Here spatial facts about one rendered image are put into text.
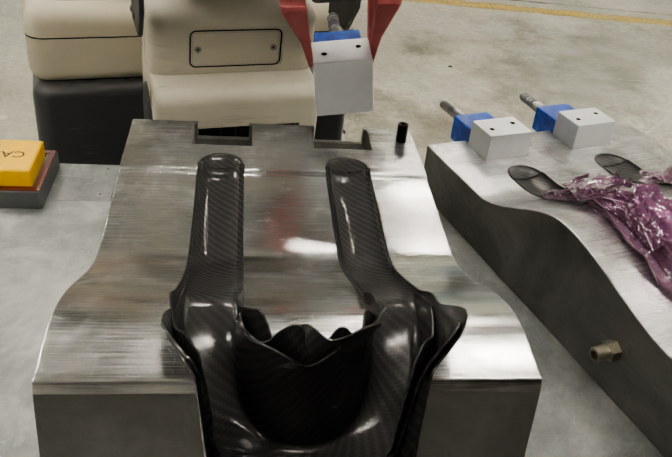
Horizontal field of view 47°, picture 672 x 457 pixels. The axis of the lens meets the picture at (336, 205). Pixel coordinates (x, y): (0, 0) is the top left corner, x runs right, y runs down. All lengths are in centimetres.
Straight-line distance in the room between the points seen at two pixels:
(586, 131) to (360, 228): 33
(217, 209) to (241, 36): 45
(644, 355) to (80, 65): 97
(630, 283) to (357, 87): 27
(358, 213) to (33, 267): 28
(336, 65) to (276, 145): 9
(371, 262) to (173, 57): 53
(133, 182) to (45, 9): 67
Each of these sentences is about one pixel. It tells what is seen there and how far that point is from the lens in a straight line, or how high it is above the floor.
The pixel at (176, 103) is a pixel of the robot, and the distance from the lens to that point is 101.
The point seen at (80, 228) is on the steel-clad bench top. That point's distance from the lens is 75.
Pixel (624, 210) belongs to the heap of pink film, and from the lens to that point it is 65.
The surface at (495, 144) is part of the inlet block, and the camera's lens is 79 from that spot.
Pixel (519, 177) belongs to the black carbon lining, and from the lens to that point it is 78.
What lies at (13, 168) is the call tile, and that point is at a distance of 78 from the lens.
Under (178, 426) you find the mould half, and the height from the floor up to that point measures 90.
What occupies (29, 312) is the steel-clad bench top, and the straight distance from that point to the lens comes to 66.
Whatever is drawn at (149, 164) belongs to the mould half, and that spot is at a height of 89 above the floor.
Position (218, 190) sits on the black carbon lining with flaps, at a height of 88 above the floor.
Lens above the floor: 122
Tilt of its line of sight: 32 degrees down
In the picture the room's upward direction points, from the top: 6 degrees clockwise
